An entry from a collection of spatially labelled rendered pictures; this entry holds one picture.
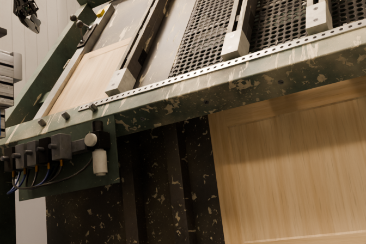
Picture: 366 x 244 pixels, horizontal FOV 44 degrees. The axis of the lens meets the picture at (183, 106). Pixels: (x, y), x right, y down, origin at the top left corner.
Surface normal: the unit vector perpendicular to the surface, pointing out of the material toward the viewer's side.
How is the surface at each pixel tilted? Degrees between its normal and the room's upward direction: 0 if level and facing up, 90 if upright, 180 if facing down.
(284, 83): 144
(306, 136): 90
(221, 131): 90
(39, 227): 90
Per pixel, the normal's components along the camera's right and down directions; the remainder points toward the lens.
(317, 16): -0.47, -0.70
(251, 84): -0.21, 0.68
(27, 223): 0.82, -0.24
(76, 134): -0.51, -0.16
